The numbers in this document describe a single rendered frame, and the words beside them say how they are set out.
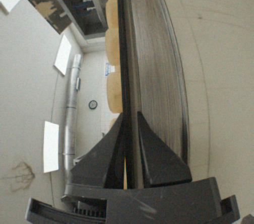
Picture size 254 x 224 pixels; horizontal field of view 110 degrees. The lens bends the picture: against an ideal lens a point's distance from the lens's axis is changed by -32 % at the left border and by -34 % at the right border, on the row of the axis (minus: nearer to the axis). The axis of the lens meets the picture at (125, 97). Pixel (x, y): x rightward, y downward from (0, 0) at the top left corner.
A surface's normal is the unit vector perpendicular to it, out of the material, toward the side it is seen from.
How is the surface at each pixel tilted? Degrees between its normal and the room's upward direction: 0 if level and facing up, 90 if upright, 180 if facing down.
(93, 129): 90
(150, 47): 90
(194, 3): 90
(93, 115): 90
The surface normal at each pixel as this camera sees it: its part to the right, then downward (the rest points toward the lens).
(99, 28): -0.08, -0.14
